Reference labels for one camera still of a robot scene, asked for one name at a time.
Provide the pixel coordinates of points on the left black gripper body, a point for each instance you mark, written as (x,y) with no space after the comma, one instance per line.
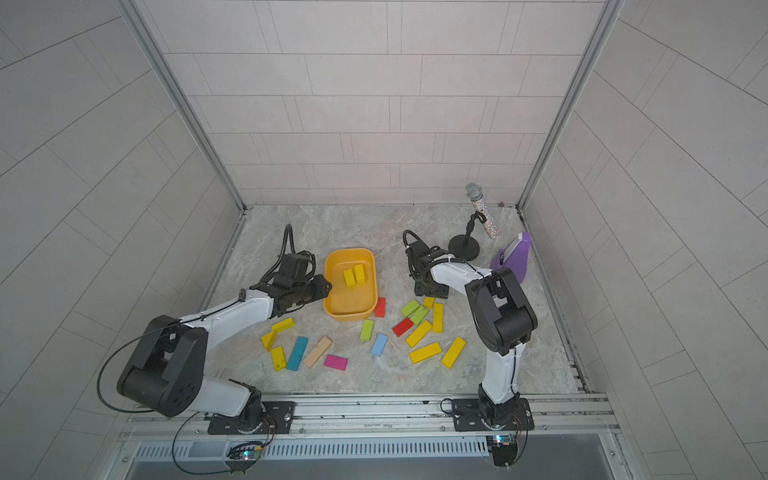
(310,288)

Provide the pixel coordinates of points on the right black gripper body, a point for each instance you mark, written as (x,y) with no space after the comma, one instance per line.
(422,283)

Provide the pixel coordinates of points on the yellow plastic tray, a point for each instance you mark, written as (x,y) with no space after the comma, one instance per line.
(354,293)

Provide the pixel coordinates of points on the yellow block small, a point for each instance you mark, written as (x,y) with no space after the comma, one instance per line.
(268,340)

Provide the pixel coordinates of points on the yellow block top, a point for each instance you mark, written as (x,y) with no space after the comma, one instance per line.
(359,274)

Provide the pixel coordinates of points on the yellow block diagonal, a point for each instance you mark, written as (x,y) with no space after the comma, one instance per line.
(418,334)

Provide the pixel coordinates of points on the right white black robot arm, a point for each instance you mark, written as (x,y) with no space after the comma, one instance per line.
(501,312)

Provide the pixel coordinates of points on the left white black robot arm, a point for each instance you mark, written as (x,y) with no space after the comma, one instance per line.
(166,371)

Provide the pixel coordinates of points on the light green block upper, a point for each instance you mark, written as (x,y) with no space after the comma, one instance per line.
(410,308)

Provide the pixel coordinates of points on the light green block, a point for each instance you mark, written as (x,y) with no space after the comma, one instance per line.
(418,315)
(410,308)

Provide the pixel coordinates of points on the black microphone stand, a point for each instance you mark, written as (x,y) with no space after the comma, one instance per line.
(464,246)

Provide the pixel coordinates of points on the red block by tray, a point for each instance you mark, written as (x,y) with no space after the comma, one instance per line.
(380,310)

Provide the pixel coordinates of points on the red block right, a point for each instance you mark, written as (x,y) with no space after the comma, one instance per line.
(402,327)

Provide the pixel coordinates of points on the tan wooden block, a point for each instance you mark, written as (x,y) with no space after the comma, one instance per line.
(317,352)

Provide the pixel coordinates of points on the teal block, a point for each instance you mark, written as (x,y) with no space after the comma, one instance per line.
(297,354)

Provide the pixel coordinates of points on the green block centre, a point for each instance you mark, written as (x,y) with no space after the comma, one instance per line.
(367,330)

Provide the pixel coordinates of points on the magenta block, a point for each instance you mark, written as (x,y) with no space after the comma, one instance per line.
(336,362)

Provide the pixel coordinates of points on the glitter microphone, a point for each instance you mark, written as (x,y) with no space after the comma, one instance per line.
(475,194)

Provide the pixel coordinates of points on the white smartphone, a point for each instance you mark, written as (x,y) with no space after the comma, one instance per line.
(510,248)

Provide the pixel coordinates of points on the light blue block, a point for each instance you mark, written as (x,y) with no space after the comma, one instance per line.
(379,345)

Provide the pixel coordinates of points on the purple phone holder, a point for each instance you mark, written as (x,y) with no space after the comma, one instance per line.
(518,261)

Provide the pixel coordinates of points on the left circuit board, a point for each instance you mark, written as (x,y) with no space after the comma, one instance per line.
(249,451)

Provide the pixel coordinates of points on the circuit board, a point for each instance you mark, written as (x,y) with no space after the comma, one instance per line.
(504,450)
(249,451)

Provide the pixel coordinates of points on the right circuit board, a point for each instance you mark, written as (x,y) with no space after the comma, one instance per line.
(504,450)

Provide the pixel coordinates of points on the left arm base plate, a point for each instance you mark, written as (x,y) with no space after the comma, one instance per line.
(272,417)

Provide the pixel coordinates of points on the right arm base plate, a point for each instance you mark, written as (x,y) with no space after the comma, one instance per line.
(479,415)

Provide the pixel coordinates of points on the aluminium mounting rail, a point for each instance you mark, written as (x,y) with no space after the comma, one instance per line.
(320,416)

